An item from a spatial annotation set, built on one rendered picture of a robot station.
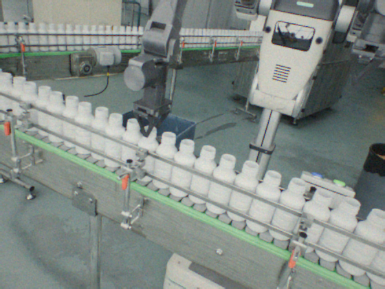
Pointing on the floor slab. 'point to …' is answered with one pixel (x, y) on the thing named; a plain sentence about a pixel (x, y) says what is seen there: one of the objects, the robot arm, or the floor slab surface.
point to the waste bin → (371, 182)
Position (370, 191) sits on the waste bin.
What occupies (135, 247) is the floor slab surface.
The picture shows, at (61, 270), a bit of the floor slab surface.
